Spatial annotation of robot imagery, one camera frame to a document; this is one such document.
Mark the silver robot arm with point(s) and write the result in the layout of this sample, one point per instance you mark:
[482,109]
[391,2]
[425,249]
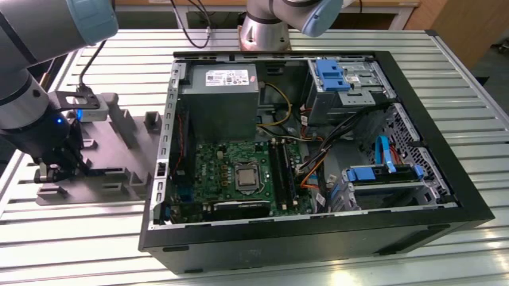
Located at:
[39,35]

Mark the black RAM slot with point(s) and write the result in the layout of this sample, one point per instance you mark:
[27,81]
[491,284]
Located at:
[274,172]

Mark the grey parts rack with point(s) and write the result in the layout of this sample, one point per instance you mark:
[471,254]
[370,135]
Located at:
[119,155]

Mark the blue VGA port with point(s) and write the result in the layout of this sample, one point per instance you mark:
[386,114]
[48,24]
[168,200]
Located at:
[167,214]

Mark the blue expansion slot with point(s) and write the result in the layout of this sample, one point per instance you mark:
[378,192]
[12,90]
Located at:
[185,193]

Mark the green motherboard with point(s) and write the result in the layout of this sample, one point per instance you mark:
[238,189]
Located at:
[210,155]

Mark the grey power supply unit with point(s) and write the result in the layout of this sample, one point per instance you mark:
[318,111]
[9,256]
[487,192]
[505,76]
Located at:
[218,113]

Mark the CPU socket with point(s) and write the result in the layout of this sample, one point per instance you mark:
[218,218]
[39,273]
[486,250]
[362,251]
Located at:
[236,189]

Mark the silver CPU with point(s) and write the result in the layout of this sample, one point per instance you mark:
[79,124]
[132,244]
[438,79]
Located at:
[247,178]

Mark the black graphics card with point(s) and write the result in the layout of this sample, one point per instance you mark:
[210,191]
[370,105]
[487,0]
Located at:
[238,210]

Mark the wooden desk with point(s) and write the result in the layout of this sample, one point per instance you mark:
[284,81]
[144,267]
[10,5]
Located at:
[230,2]

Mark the blue drive bay latch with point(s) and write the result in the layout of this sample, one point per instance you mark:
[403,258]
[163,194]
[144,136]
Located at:
[330,74]

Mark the black PC case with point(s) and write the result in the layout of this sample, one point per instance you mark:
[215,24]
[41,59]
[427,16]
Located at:
[318,244]

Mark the metal optical drive cage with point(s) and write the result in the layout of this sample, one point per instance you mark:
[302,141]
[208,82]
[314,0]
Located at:
[358,99]

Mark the hard disk in blue carrier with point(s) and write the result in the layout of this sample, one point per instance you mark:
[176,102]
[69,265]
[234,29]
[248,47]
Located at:
[362,174]

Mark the metal disk bay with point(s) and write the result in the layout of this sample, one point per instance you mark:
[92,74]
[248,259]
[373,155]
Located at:
[421,190]

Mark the wooden cabinet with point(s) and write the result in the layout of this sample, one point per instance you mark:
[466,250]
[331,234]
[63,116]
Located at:
[469,29]

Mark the black camera bracket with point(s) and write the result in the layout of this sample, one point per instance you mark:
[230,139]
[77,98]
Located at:
[59,99]

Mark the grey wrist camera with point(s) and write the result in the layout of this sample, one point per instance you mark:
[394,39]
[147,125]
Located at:
[95,114]

